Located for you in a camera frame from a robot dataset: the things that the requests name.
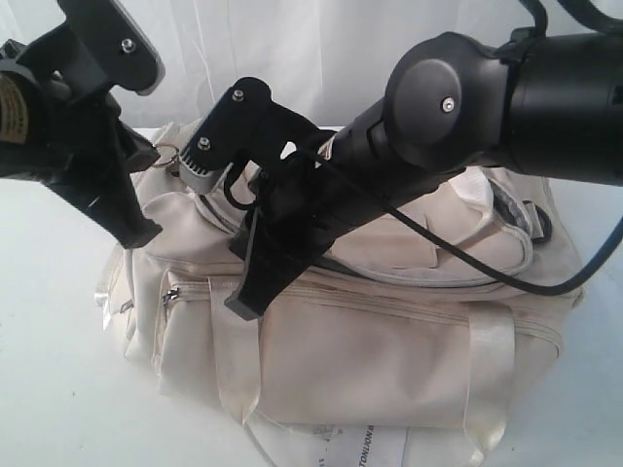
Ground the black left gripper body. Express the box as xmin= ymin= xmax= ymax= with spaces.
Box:
xmin=1 ymin=41 xmax=161 ymax=194

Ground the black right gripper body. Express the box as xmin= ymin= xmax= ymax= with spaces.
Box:
xmin=228 ymin=140 xmax=389 ymax=282

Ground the cream duffel bag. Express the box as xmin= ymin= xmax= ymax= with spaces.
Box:
xmin=92 ymin=121 xmax=585 ymax=467

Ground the bunch of colourful key tags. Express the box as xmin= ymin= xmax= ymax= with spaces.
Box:
xmin=152 ymin=143 xmax=180 ymax=177

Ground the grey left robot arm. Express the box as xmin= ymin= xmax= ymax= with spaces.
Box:
xmin=1 ymin=40 xmax=162 ymax=249

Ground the white backdrop curtain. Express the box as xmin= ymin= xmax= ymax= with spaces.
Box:
xmin=0 ymin=0 xmax=623 ymax=130

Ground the white paper product tag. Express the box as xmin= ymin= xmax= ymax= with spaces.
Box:
xmin=247 ymin=421 xmax=407 ymax=466

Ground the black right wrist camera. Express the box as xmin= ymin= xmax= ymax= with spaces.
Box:
xmin=179 ymin=77 xmax=319 ymax=195

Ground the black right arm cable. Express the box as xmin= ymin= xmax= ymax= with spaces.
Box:
xmin=301 ymin=0 xmax=623 ymax=296

